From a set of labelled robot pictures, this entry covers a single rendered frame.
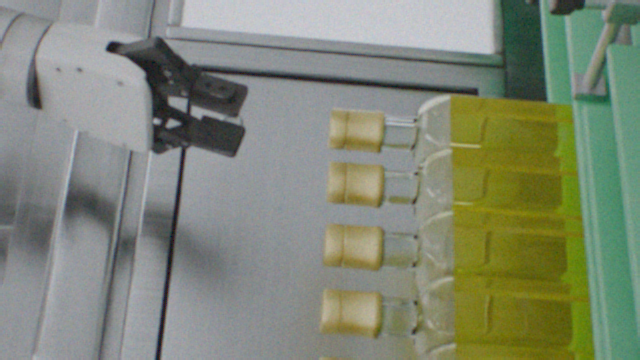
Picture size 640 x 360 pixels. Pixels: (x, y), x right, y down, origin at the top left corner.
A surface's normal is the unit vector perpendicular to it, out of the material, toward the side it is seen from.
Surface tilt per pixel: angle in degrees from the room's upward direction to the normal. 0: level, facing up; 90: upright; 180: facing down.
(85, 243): 90
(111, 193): 90
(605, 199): 90
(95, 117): 76
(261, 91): 90
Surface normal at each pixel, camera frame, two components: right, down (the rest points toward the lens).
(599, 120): 0.09, -0.57
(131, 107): -0.29, 0.75
